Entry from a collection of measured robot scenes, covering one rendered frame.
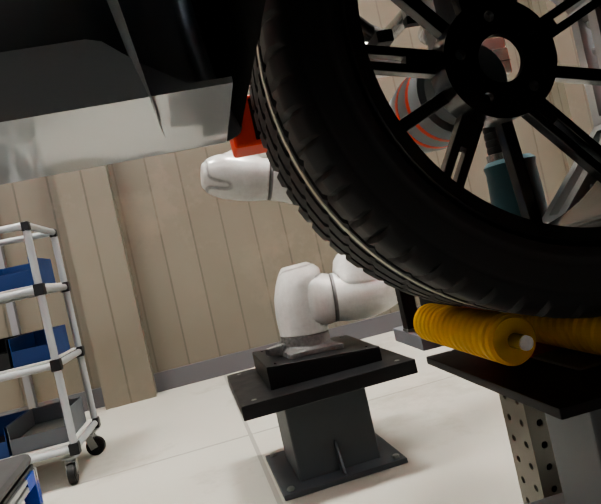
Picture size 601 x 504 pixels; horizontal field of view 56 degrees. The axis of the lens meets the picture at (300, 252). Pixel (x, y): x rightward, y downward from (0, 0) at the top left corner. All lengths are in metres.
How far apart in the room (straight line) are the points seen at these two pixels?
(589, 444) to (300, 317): 1.10
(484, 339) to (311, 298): 1.08
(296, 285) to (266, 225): 2.10
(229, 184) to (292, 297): 0.50
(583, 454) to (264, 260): 3.15
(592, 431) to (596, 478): 0.06
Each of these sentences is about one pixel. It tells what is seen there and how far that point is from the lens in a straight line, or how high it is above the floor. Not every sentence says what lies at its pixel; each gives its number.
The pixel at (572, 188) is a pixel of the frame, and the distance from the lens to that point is 1.01.
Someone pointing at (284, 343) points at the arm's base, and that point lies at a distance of 1.75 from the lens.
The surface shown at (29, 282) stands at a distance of 2.39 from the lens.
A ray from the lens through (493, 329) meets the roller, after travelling 0.67.
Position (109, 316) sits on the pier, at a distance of 3.62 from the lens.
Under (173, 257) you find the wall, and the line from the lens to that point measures 3.74.
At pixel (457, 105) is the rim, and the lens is 0.80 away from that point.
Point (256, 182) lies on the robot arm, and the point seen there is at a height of 0.84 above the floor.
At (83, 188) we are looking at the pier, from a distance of 3.68.
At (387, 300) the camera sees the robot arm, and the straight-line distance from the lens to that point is 1.75.
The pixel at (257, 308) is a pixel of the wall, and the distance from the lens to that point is 3.77.
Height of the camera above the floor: 0.66
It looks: level
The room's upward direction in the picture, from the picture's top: 13 degrees counter-clockwise
